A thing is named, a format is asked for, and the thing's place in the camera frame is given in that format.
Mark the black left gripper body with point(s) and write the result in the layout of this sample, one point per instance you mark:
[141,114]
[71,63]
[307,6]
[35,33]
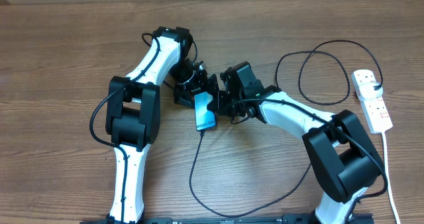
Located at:
[190,81]

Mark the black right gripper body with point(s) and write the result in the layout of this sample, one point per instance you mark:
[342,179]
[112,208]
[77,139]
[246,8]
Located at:
[232,105]

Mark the blue Galaxy smartphone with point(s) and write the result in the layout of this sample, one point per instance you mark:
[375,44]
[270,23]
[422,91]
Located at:
[204,118]

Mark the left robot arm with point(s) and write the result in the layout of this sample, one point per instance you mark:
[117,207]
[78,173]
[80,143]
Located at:
[133,113]

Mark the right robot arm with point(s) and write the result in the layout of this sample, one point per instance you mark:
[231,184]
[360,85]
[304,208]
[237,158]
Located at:
[344,160]

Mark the white charger plug adapter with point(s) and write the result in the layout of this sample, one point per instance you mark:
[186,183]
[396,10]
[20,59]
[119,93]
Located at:
[370,90]

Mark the white power strip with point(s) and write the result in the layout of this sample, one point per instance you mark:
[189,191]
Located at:
[375,110]

